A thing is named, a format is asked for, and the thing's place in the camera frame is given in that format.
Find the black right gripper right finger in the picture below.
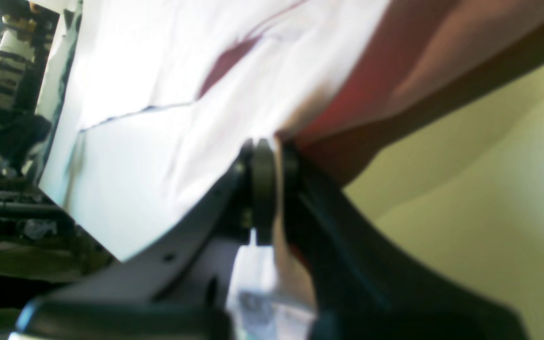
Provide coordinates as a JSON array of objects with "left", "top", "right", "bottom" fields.
[{"left": 282, "top": 146, "right": 528, "bottom": 340}]

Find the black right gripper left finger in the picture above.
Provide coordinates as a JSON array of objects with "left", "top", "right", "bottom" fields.
[{"left": 9, "top": 139, "right": 276, "bottom": 340}]

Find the pink T-shirt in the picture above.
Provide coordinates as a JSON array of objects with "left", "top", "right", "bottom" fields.
[{"left": 39, "top": 0, "right": 544, "bottom": 340}]

